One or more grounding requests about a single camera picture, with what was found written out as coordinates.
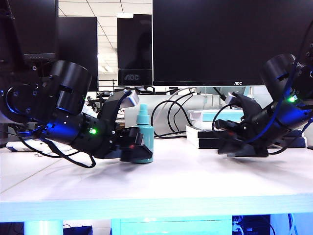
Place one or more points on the small distant AOC monitor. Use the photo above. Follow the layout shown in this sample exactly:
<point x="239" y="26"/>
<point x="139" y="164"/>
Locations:
<point x="134" y="41"/>

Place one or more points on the white teal monitor stand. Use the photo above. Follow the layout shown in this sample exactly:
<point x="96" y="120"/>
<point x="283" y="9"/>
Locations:
<point x="212" y="91"/>

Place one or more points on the cyan lit table leg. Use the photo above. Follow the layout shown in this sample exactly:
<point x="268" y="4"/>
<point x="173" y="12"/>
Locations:
<point x="44" y="227"/>

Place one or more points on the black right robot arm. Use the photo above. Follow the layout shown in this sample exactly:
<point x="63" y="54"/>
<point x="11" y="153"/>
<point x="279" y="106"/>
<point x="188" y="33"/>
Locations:
<point x="276" y="71"/>

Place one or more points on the teal spray bottle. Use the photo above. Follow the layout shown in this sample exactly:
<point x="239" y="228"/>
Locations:
<point x="146" y="137"/>

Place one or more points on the black office chair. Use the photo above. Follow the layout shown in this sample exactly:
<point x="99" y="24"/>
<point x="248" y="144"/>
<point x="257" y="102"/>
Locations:
<point x="104" y="94"/>

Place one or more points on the black monitor with button row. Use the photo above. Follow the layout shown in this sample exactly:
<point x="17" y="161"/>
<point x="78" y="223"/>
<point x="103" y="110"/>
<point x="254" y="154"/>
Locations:
<point x="36" y="27"/>

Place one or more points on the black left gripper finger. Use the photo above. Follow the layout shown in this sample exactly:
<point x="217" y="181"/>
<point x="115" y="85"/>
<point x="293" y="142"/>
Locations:
<point x="137" y="154"/>
<point x="137" y="137"/>

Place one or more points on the teal book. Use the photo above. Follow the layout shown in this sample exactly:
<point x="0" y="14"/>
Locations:
<point x="207" y="117"/>

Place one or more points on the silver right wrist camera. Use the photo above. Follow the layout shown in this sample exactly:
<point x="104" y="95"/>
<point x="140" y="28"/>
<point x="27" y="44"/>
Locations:
<point x="231" y="98"/>

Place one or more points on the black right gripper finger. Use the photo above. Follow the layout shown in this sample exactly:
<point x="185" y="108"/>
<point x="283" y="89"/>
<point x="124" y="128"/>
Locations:
<point x="237" y="149"/>
<point x="227" y="126"/>

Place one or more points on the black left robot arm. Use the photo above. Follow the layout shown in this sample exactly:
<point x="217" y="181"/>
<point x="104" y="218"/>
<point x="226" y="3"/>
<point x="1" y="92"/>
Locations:
<point x="71" y="83"/>

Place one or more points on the brown wooden box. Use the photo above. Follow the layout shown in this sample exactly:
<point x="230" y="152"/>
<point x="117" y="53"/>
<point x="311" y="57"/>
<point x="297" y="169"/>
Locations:
<point x="121" y="124"/>

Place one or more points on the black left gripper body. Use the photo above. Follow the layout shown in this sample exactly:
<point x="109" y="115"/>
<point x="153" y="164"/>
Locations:
<point x="95" y="139"/>

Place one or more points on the plain black monitor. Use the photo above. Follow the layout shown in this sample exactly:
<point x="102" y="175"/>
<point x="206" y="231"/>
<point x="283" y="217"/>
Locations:
<point x="78" y="41"/>

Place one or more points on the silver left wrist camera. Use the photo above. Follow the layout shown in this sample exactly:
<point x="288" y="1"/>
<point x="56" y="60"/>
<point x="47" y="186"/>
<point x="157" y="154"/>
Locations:
<point x="129" y="99"/>

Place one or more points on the white under-desk drawer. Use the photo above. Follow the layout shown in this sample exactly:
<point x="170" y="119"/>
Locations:
<point x="171" y="226"/>

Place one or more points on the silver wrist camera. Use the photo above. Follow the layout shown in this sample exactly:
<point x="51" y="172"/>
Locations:
<point x="231" y="98"/>
<point x="129" y="99"/>

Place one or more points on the white book with spine print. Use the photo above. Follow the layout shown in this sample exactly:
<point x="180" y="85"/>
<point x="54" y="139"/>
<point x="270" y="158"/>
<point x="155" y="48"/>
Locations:
<point x="195" y="123"/>

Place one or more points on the large black AOC monitor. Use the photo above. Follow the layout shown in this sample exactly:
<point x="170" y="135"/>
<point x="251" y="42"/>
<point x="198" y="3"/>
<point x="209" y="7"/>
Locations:
<point x="207" y="41"/>

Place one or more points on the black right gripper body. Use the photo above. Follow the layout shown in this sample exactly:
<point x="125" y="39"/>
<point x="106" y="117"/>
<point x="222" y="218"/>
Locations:
<point x="269" y="124"/>

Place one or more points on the white desk partition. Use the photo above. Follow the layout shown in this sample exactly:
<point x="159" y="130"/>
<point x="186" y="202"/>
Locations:
<point x="146" y="100"/>

